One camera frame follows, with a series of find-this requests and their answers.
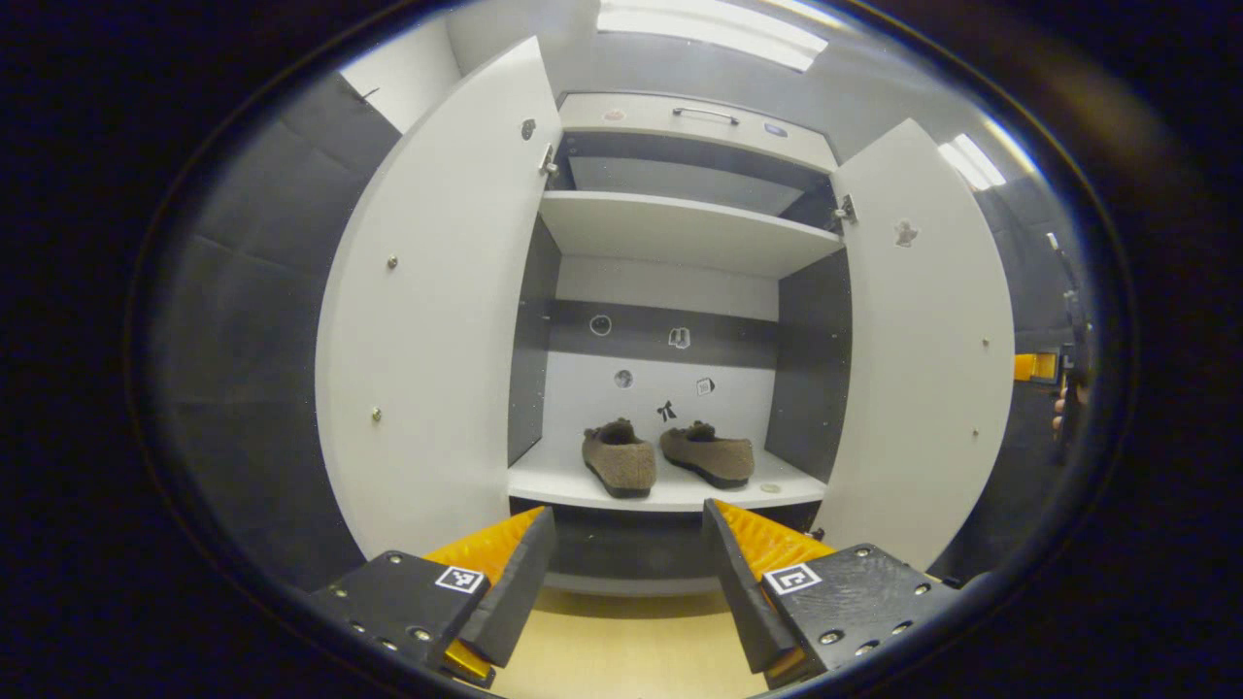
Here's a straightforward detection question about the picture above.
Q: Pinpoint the white cabinet drawer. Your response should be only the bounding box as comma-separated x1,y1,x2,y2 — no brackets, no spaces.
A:
558,92,841,174

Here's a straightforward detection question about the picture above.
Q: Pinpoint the black tripod stand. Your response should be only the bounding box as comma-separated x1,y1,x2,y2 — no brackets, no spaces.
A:
1045,231,1089,336

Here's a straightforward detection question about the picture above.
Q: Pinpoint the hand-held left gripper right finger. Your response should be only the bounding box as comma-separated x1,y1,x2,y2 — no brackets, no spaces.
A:
701,498,972,690

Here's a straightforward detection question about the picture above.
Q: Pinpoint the brown fuzzy shoe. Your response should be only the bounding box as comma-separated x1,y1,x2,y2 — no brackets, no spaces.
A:
660,420,756,490
581,418,658,500

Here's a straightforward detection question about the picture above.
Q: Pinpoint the ceiling light panel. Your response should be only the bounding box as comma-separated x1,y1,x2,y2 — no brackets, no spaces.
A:
937,133,1008,190
594,0,829,72

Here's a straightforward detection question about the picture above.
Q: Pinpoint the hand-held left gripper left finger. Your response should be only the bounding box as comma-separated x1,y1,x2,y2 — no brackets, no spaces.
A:
313,505,559,690

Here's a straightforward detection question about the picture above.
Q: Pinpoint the white shoe cabinet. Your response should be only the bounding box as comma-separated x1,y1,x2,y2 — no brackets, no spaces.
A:
505,92,856,598

